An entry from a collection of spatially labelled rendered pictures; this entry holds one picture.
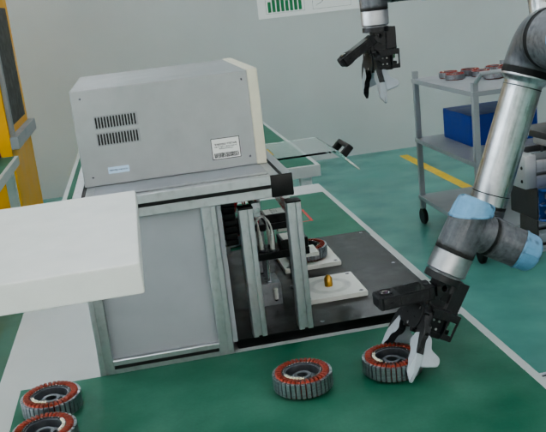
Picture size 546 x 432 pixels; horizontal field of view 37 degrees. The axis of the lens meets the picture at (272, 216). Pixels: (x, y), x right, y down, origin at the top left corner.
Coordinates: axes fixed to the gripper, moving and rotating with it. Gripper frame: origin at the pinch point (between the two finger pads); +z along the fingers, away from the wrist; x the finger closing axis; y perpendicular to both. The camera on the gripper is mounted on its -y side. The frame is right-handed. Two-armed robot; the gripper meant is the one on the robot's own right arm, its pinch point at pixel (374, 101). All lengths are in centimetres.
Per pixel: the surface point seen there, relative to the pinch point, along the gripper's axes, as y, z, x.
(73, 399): -90, 37, -69
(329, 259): -22.4, 37.0, -17.8
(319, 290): -32, 37, -38
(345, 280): -24, 37, -35
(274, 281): -42, 33, -38
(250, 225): -50, 14, -56
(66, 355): -91, 40, -39
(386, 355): -30, 38, -76
